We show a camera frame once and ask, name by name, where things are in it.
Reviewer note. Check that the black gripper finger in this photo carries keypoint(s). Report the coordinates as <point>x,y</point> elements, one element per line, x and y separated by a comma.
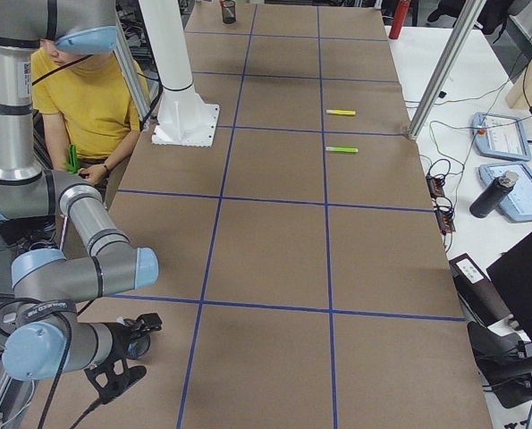
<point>147,323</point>

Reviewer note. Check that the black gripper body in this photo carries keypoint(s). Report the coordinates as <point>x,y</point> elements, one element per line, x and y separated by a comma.
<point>122,338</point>

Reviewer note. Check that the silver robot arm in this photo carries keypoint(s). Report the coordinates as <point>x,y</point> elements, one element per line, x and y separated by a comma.
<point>48,338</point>

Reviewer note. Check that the person in yellow shirt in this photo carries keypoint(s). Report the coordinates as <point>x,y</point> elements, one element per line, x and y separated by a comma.
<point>85,102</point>

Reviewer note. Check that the green highlighter pen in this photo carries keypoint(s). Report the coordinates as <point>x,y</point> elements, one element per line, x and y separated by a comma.
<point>346,150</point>

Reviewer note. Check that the yellow highlighter pen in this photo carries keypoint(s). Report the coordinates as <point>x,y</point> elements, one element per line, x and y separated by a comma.
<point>341,112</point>

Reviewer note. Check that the orange circuit board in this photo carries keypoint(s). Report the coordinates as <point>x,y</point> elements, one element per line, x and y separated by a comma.
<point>445,221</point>
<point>435,186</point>

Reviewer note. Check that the black mesh pen cup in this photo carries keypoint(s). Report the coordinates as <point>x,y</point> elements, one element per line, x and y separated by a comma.
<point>228,12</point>

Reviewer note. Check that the black white box device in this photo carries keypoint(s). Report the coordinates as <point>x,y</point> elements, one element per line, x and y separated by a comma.
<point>477,291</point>

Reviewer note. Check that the black drink bottle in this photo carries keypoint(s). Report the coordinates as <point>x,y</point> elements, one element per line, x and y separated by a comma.
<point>493,194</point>

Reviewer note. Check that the black monitor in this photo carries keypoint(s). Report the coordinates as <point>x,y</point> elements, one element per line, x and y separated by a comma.
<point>511,275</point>

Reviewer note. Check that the upper teach pendant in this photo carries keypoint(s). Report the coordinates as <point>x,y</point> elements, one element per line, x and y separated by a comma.
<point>500,136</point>

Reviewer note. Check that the teach pendant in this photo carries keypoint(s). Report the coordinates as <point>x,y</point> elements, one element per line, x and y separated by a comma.
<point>517,206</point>
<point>500,136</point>

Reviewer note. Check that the lower teach pendant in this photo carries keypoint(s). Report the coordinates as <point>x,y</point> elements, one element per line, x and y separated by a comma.
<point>517,206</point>

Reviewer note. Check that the red bottle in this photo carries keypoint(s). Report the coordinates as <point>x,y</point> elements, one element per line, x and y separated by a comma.
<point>399,17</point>

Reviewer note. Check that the green handled reacher stick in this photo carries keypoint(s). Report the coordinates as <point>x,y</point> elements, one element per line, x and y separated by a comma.
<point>73,166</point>

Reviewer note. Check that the white pedestal column base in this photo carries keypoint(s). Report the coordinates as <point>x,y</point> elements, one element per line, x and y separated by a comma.
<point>183,118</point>

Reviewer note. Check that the aluminium frame post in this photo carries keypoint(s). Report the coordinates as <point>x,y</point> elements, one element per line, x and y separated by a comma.
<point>458,37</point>

